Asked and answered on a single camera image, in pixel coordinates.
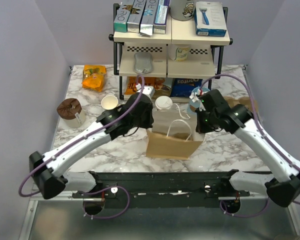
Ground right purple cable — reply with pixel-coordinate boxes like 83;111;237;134
199;73;300;218

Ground purple cable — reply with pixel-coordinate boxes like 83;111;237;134
199;73;300;218
18;74;146;220

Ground orange snack bag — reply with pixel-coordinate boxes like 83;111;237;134
81;65;107;92

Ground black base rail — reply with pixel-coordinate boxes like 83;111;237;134
67;171;256;210

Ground purple white toothpaste box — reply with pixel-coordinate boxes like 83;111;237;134
153;0;170;34

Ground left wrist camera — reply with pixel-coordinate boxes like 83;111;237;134
138;86;155;99

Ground two-tier shelf rack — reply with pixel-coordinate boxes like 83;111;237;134
108;16;233;100

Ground white stirrers in cup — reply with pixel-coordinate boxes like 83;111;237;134
189;91;199;103

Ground teal toothpaste box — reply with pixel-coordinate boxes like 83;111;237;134
113;0;135;33

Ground grey sponge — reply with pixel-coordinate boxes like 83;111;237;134
134;52;153;74

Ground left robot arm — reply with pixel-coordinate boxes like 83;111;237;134
29;92;154;200

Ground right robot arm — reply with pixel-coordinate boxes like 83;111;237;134
190;89;300;208

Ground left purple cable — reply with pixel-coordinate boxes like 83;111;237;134
18;74;146;220

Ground brown paper bag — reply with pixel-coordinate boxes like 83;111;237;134
146;103;205;160

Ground blue plastic cup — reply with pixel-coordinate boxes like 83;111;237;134
187;87;210;115

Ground cardboard cup carrier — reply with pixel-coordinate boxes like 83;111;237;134
223;96;253;112

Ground blue razor box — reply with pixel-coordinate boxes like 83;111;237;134
194;1;227;37

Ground white printed cup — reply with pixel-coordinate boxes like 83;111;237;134
168;44;191;62

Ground brown paper cups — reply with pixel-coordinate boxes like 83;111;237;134
100;94;119;110

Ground blue silver toothpaste box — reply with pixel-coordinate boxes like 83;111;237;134
139;0;159;36

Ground blue Doritos bag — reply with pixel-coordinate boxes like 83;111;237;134
170;78;202;98

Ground orange Kettle chips bag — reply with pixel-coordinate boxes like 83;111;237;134
124;76;174;99

